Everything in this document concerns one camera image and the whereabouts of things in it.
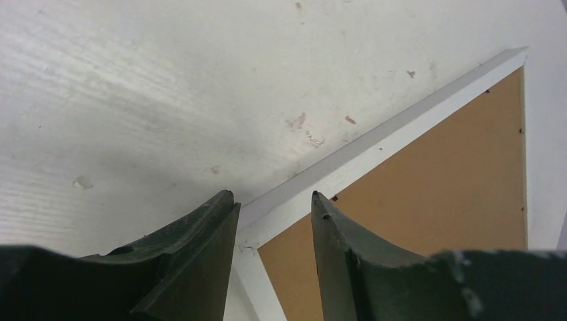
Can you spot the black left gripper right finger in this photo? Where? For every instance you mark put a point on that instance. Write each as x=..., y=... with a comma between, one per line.
x=362, y=276

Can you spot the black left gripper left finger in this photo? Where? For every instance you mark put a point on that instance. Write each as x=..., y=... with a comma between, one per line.
x=178, y=272

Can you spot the white picture frame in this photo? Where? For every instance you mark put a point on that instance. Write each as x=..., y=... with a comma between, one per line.
x=447, y=172

